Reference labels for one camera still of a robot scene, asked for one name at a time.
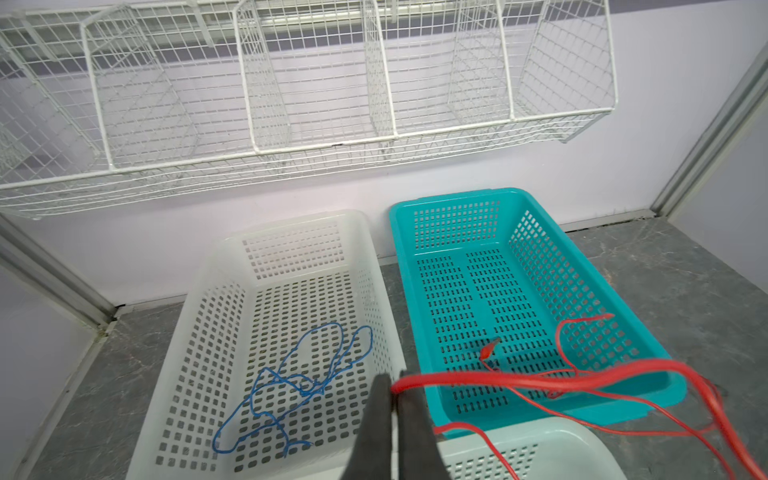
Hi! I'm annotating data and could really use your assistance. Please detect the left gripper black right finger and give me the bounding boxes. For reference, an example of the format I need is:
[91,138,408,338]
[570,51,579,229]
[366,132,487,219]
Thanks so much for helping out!
[395,387,450,480]

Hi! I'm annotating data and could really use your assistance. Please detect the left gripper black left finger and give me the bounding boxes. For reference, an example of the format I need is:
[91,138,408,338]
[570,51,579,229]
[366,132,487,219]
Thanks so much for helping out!
[341,373,393,480]

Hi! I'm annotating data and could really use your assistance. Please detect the blue cable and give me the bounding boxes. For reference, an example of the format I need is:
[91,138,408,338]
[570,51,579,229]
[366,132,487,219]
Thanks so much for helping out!
[211,322,374,457]

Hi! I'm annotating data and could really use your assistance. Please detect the red cable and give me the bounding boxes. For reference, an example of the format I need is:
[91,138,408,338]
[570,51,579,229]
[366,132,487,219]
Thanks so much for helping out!
[391,313,768,480]

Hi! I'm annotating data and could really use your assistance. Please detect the front white plastic basket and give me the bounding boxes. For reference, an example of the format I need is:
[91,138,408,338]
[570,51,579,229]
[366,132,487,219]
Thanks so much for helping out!
[438,417,625,480]

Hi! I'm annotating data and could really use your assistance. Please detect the white plastic basket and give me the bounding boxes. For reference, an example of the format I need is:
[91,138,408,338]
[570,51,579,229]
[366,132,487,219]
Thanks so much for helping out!
[438,417,625,480]
[128,210,406,479]

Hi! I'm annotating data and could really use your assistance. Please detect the rear white plastic basket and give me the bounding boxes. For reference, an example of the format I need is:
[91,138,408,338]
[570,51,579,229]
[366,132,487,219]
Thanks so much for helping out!
[128,210,406,479]

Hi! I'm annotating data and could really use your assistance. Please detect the teal plastic basket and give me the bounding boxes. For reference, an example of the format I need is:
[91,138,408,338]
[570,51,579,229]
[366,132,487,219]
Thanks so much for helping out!
[388,187,689,439]

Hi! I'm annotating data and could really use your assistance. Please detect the white wire rack shelf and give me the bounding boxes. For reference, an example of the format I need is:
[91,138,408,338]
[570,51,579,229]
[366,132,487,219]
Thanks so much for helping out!
[1,1,617,219]

